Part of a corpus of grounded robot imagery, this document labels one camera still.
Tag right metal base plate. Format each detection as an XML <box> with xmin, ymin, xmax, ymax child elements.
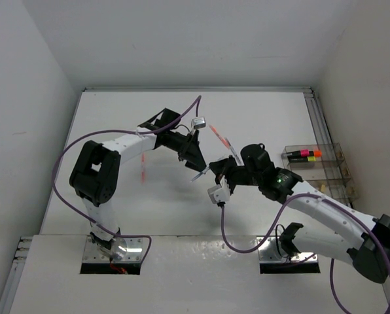
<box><xmin>258</xmin><ymin>236</ymin><xmax>318</xmax><ymax>265</ymax></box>

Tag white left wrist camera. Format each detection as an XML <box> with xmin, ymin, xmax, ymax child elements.
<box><xmin>190</xmin><ymin>116</ymin><xmax>206</xmax><ymax>130</ymax></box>

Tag pink double-ended pen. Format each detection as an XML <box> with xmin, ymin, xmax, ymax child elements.
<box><xmin>141</xmin><ymin>153</ymin><xmax>146</xmax><ymax>184</ymax></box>

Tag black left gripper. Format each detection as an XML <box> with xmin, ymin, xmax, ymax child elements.
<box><xmin>166</xmin><ymin>129</ymin><xmax>205</xmax><ymax>173</ymax></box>

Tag pink black highlighter marker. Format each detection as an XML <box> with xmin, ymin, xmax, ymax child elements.
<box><xmin>287</xmin><ymin>149</ymin><xmax>310</xmax><ymax>158</ymax></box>

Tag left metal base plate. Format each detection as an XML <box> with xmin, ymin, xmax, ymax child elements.
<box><xmin>82</xmin><ymin>236</ymin><xmax>143</xmax><ymax>264</ymax></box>

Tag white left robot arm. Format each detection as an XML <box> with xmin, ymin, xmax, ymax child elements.
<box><xmin>69</xmin><ymin>109</ymin><xmax>207</xmax><ymax>254</ymax></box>

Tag orange double-ended pen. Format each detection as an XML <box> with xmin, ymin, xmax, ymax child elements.
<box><xmin>209</xmin><ymin>124</ymin><xmax>230</xmax><ymax>149</ymax></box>

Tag yellow black highlighter marker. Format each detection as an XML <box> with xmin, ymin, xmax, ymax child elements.
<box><xmin>289</xmin><ymin>156</ymin><xmax>316</xmax><ymax>164</ymax></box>

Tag aluminium frame rail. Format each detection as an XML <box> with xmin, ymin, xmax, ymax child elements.
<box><xmin>83</xmin><ymin>86</ymin><xmax>313</xmax><ymax>93</ymax></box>

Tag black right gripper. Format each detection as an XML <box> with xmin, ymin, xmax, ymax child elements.
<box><xmin>209</xmin><ymin>155</ymin><xmax>261</xmax><ymax>193</ymax></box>

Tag purple double-ended pen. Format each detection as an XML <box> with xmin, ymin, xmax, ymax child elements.
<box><xmin>228</xmin><ymin>144</ymin><xmax>242</xmax><ymax>166</ymax></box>

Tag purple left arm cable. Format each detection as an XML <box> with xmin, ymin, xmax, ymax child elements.
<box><xmin>52</xmin><ymin>94</ymin><xmax>203</xmax><ymax>266</ymax></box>

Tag orange black highlighter marker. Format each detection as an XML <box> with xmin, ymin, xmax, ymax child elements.
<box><xmin>313</xmin><ymin>150</ymin><xmax>322</xmax><ymax>158</ymax></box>

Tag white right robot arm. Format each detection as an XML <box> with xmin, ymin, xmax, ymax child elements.
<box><xmin>208</xmin><ymin>144</ymin><xmax>390</xmax><ymax>283</ymax></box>

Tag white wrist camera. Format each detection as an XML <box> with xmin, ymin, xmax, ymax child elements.
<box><xmin>207</xmin><ymin>178</ymin><xmax>231</xmax><ymax>206</ymax></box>
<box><xmin>190</xmin><ymin>116</ymin><xmax>206</xmax><ymax>130</ymax></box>

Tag blue ballpoint pen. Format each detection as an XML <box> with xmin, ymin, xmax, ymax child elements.
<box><xmin>190</xmin><ymin>166</ymin><xmax>210</xmax><ymax>182</ymax></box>

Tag metal base plate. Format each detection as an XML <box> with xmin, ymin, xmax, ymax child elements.
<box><xmin>258</xmin><ymin>236</ymin><xmax>318</xmax><ymax>265</ymax></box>
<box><xmin>82</xmin><ymin>236</ymin><xmax>143</xmax><ymax>264</ymax></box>

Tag clear plastic organizer tray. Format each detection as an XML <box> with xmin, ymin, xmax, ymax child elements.
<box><xmin>281</xmin><ymin>143</ymin><xmax>359</xmax><ymax>205</ymax></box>

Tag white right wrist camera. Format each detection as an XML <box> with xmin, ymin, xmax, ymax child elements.
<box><xmin>207</xmin><ymin>178</ymin><xmax>231</xmax><ymax>206</ymax></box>

